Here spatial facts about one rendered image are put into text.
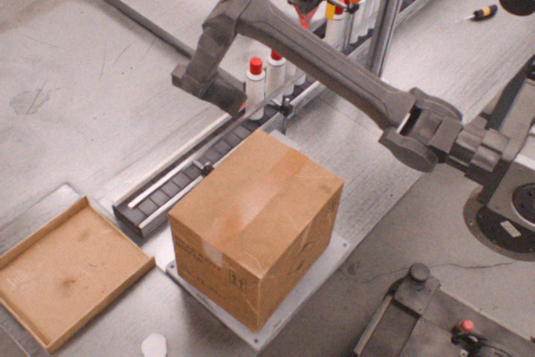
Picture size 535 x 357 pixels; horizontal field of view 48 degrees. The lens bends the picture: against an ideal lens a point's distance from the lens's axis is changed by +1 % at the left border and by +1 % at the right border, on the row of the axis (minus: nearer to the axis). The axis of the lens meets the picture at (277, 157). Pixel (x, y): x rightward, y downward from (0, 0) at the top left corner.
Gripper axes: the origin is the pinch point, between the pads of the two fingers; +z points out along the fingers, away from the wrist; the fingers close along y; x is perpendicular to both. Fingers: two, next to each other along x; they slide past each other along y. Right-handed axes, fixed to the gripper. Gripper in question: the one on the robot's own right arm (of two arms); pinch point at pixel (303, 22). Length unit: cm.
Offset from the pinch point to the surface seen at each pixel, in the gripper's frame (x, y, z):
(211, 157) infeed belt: 8, 48, 14
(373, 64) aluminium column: 21.0, -9.3, 9.8
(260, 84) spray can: 8.4, 29.0, -0.4
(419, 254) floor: 55, -23, 102
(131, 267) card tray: 15, 83, 19
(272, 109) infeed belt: 8.5, 23.2, 14.0
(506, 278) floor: 88, -37, 102
